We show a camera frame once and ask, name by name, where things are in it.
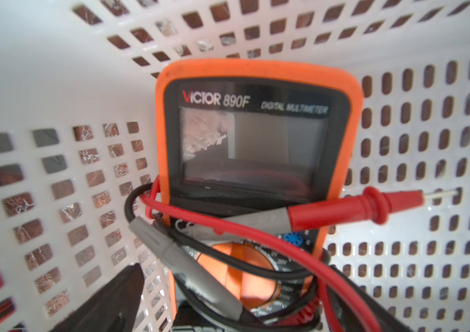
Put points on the white plastic perforated basket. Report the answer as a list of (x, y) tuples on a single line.
[(78, 133)]

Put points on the orange Victor 890F multimeter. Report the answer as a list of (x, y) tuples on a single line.
[(252, 157)]

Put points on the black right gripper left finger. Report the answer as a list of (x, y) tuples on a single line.
[(113, 308)]

